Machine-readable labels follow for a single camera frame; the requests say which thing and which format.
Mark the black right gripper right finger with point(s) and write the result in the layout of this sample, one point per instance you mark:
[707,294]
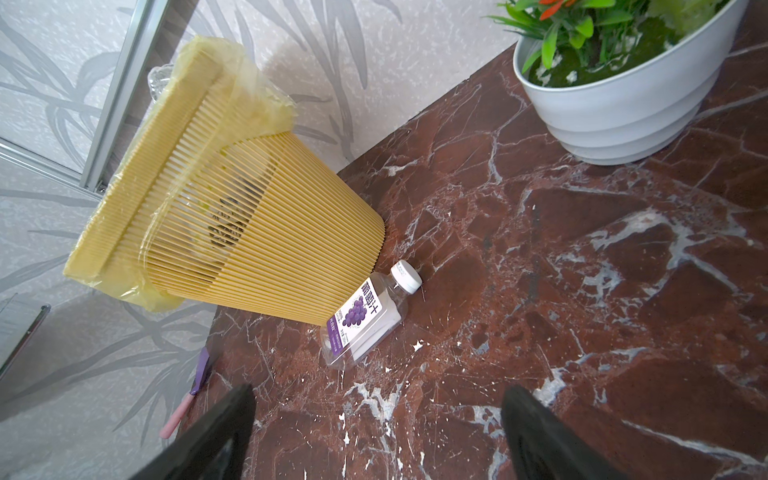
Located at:
[542,447]

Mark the purple grape label bottle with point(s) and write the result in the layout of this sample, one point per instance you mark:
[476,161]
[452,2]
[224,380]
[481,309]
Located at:
[373,311]

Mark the yellow bin liner bag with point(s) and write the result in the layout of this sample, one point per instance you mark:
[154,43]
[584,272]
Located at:
[215,97]

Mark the purple silicone spatula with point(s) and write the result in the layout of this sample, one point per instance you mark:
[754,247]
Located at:
[201,376]

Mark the clear acrylic wall shelf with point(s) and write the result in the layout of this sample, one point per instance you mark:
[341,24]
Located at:
[21,316]

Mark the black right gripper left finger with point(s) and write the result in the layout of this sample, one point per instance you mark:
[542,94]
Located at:
[214,447]

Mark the yellow plastic waste bin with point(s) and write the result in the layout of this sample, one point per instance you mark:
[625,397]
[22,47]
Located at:
[286,236]

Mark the white potted artificial plant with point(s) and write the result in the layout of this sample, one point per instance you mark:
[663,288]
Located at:
[616,81]

